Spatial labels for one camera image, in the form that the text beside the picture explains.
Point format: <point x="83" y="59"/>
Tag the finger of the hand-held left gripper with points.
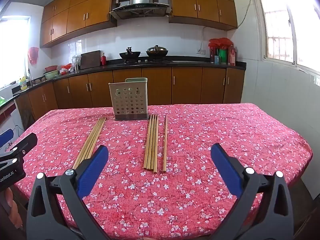
<point x="26" y="143"/>
<point x="6" y="137"/>

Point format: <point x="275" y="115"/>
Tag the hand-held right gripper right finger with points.
<point x="226" y="171"/>

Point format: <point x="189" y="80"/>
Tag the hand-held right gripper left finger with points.
<point x="92" y="172"/>

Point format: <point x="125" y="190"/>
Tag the beige perforated utensil holder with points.
<point x="128" y="100"/>

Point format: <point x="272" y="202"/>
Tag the person's left hand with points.
<point x="11" y="205"/>

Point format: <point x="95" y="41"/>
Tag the green plastic container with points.
<point x="2" y="101"/>

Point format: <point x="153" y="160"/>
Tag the red floral tablecloth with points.
<point x="200" y="135"/>

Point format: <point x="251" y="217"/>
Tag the yellow dish soap bottle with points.
<point x="23" y="84"/>

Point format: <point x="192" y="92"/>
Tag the metal faucet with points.
<point x="30" y="78"/>

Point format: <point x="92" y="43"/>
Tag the green basin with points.
<point x="51" y="75"/>

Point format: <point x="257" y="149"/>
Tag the red basin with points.
<point x="51" y="68"/>

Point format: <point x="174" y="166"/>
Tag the red and white bag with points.
<point x="65" y="69"/>

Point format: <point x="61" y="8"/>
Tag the hanging red plastic bag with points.
<point x="33" y="56"/>

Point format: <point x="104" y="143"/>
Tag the glass jar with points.
<point x="76" y="63"/>

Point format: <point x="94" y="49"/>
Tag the brown cutting board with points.
<point x="90" y="60"/>

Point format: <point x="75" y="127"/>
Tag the wooden base cabinets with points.
<point x="160" y="85"/>

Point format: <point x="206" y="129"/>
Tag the small blue box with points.
<point x="217" y="60"/>

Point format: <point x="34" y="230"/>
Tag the black kitchen countertop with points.
<point x="190" y="63"/>

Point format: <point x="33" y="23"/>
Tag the green box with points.
<point x="222" y="56"/>

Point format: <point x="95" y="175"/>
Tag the red label bottle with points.
<point x="232" y="56"/>

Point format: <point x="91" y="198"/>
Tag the dark bottle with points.
<point x="212" y="53"/>

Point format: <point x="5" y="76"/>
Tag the black wok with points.
<point x="130" y="54"/>

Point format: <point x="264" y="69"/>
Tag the black gas stove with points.
<point x="150" y="61"/>

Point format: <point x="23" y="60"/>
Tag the red bag over bottles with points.
<point x="221" y="42"/>

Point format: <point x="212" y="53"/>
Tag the wok with lid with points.
<point x="156" y="52"/>

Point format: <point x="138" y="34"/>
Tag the large sliding window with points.
<point x="287" y="25"/>

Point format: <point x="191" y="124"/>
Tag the white wall socket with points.
<point x="201" y="51"/>

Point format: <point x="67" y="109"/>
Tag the wooden wall cabinet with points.
<point x="75" y="17"/>
<point x="205" y="2"/>

